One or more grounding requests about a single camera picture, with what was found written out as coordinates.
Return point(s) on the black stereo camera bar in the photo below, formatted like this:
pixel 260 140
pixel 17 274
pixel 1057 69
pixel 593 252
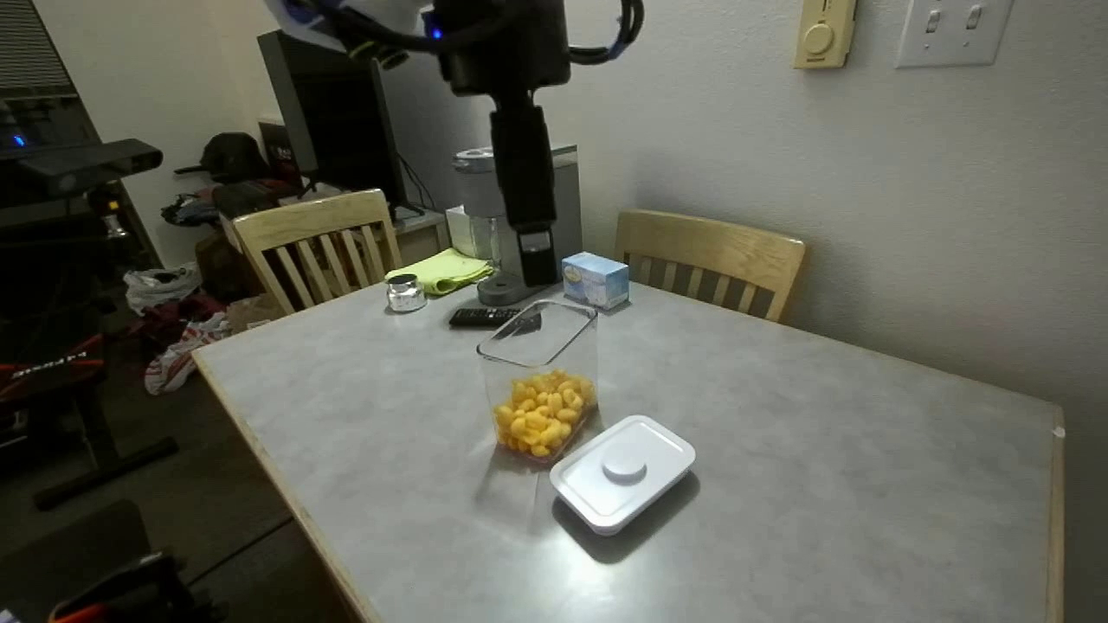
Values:
pixel 93 160

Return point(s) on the small glass jar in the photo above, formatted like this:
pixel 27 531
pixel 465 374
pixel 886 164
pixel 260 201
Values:
pixel 405 296

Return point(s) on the pile of clothes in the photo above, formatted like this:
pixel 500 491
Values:
pixel 175 348

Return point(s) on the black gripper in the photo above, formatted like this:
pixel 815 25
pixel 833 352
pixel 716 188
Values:
pixel 522 160

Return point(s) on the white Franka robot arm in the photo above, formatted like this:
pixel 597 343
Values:
pixel 507 46

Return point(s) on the clear plastic storage jar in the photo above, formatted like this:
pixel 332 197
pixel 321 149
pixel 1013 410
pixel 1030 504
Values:
pixel 542 348

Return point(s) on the black remote control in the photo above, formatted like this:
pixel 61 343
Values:
pixel 473 317

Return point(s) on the black monitor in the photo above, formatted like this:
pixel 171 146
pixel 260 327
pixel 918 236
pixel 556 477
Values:
pixel 334 117

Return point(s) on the black equipment stand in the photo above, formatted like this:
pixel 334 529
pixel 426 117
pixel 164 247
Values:
pixel 98 417

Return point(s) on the beige wall thermostat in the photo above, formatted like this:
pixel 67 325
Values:
pixel 826 33

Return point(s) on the blue tissue box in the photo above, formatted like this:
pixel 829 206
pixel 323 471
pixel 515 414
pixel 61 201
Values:
pixel 597 282

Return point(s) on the white light switch plate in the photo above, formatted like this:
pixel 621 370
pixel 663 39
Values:
pixel 954 31

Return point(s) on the gray lidded bin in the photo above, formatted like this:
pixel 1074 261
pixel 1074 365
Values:
pixel 473 192

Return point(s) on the white rounded box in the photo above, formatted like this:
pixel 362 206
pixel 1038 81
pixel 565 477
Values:
pixel 654 461

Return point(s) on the yellow puffed snacks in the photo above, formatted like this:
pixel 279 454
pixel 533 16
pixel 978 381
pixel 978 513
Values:
pixel 542 417

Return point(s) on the black and red bag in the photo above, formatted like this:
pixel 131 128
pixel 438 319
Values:
pixel 126 590

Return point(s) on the small white container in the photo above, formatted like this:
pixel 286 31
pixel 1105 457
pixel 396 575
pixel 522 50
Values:
pixel 461 230

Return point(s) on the wooden slat-back chair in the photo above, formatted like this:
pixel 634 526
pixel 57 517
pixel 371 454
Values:
pixel 312 219
pixel 716 247

